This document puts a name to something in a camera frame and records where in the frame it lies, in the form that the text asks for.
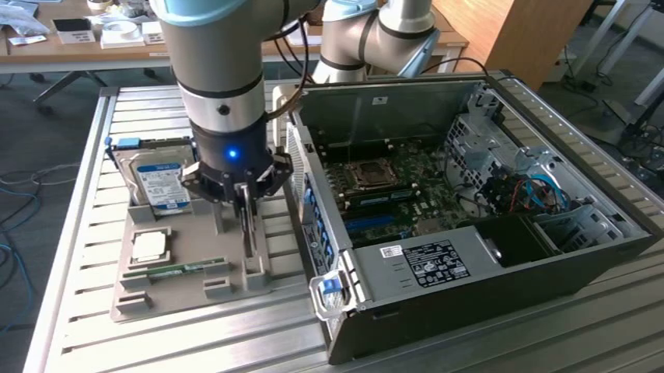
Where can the grey drive caddy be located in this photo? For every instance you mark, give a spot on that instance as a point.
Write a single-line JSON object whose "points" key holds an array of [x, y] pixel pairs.
{"points": [[585, 229]]}

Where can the green motherboard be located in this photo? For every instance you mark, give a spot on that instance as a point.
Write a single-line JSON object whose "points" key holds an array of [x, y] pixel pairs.
{"points": [[441, 202]]}

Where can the white box black top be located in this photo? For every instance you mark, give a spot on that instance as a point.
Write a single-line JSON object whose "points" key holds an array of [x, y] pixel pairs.
{"points": [[75, 35]]}

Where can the green RAM stick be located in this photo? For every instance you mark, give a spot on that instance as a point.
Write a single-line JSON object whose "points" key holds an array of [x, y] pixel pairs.
{"points": [[166, 270]]}

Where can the grey parts rack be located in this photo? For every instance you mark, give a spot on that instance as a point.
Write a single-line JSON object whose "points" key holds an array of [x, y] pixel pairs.
{"points": [[196, 248]]}

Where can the flat white box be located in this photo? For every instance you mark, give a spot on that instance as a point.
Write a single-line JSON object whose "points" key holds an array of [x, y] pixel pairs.
{"points": [[121, 43]]}

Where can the grey power supply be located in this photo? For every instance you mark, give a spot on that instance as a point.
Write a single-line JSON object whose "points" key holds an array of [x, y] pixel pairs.
{"points": [[378, 272]]}

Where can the black graphics card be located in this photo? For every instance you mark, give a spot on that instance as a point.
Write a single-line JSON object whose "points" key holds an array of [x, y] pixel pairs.
{"points": [[251, 245]]}

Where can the white card red print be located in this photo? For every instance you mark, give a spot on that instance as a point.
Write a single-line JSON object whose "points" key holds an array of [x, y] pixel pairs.
{"points": [[28, 40]]}

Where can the beige tape roll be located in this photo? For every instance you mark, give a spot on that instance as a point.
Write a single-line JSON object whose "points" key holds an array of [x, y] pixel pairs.
{"points": [[99, 8]]}

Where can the white floor box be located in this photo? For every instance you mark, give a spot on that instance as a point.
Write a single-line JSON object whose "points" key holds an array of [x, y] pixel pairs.
{"points": [[564, 68]]}

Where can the white tape roll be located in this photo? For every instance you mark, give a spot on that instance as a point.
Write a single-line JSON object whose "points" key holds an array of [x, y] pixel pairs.
{"points": [[132, 34]]}

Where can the blue case latch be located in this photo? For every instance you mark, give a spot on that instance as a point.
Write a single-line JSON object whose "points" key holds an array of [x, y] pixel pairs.
{"points": [[329, 288]]}

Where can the silver disk bay cage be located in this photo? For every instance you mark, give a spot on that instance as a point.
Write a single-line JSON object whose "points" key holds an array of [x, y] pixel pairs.
{"points": [[469, 159]]}

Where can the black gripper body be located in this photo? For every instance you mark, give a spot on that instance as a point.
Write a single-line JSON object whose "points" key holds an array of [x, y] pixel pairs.
{"points": [[232, 147]]}

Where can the CPU socket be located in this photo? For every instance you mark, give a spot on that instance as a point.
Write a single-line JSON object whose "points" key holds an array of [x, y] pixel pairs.
{"points": [[370, 175]]}

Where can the clear plastic bag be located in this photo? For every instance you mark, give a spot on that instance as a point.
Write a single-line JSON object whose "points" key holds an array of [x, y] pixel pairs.
{"points": [[20, 21]]}

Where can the white labelled box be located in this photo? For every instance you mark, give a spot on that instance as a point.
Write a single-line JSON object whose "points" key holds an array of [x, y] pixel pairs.
{"points": [[150, 35]]}

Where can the open black PC case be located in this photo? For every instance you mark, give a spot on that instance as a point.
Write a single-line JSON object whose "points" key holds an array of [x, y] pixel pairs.
{"points": [[466, 311]]}

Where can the silver CPU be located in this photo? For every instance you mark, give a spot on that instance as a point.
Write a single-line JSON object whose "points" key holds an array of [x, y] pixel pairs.
{"points": [[147, 246]]}

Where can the hard disk with blue caddy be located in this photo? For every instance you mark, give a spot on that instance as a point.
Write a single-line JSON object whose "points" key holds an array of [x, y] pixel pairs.
{"points": [[155, 186]]}

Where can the black castor frame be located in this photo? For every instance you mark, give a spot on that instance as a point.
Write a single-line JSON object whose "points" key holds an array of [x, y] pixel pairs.
{"points": [[56, 87]]}

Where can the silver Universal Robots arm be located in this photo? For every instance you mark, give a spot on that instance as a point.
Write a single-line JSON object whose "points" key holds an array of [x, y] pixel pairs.
{"points": [[218, 70]]}

